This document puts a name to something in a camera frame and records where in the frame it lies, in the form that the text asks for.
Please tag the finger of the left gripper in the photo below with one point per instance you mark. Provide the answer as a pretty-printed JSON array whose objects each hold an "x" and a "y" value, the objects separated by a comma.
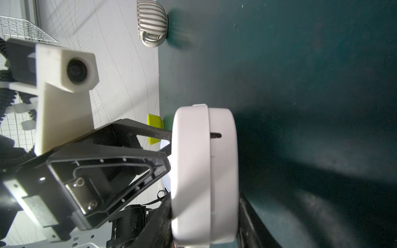
[{"x": 125, "y": 132}]

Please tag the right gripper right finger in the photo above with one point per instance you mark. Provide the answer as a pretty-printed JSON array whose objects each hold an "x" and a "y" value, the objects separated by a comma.
[{"x": 252, "y": 233}]

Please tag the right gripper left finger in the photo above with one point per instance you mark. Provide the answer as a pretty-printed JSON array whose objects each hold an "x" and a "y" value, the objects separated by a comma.
[{"x": 158, "y": 232}]

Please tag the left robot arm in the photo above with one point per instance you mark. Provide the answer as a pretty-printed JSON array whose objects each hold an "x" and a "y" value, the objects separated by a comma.
[{"x": 126, "y": 224}]

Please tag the white alarm clock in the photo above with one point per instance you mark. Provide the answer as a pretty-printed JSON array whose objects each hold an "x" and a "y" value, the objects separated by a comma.
[{"x": 204, "y": 177}]

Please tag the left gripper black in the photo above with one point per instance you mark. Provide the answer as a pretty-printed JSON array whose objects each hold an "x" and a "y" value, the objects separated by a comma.
[{"x": 81, "y": 185}]

